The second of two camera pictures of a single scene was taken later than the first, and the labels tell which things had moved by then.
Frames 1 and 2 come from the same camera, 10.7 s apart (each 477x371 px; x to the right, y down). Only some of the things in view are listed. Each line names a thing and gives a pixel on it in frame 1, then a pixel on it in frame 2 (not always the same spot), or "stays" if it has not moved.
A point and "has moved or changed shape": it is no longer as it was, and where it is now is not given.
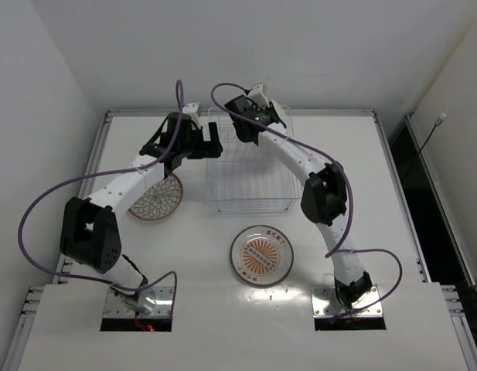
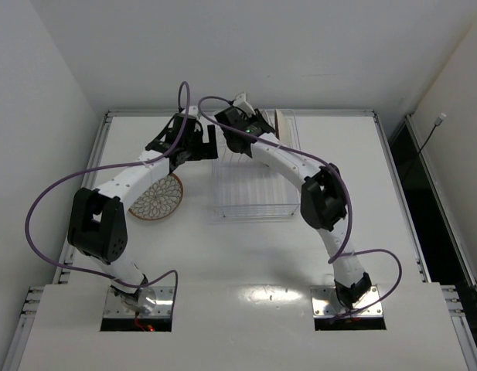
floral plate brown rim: x=161 y=200 stays
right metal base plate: x=325 y=303 stays
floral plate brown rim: x=281 y=115 has moved or changed shape
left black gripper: x=202 y=143 stays
